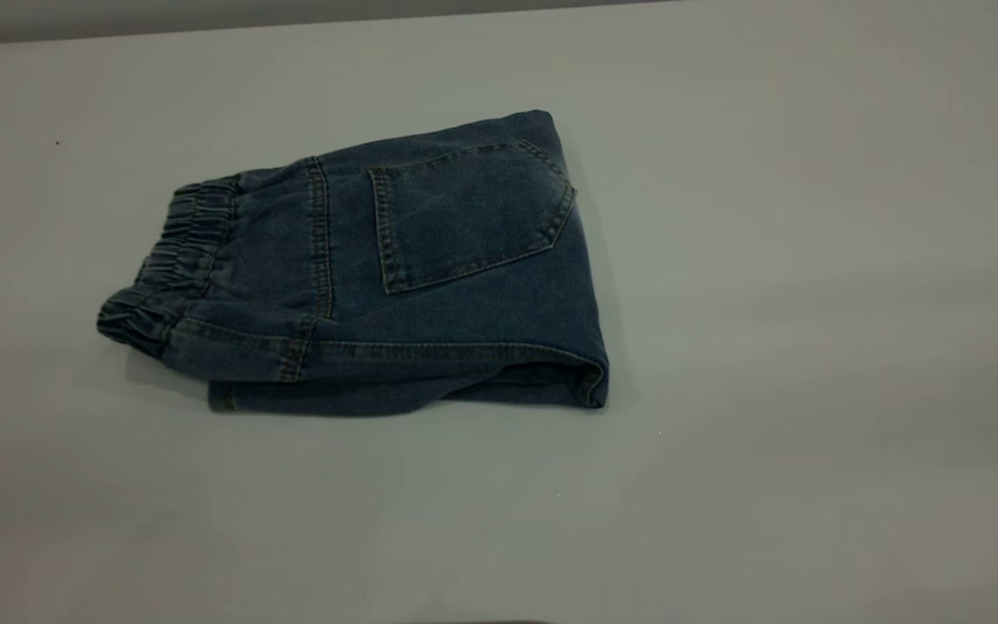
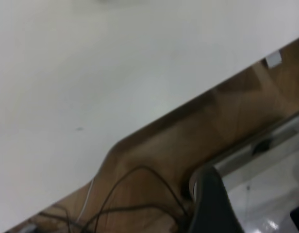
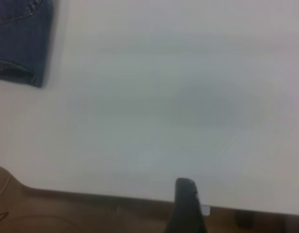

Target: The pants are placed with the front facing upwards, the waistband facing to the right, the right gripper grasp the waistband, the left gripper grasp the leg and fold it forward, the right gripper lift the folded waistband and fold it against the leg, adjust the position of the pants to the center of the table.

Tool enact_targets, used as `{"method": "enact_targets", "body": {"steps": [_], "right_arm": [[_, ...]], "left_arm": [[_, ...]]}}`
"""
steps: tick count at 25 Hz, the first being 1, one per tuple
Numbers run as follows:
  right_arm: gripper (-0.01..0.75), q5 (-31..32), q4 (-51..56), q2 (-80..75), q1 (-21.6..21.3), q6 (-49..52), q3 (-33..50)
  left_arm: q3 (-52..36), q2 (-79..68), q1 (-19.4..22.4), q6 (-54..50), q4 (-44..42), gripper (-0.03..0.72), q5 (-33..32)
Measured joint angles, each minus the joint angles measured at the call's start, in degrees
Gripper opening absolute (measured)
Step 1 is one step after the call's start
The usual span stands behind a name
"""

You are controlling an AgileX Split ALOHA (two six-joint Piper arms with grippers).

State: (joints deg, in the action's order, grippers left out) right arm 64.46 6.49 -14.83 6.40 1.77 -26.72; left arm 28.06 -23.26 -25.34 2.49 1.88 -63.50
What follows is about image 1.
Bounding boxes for blue denim pants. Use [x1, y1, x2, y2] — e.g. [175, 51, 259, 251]
[97, 109, 611, 419]

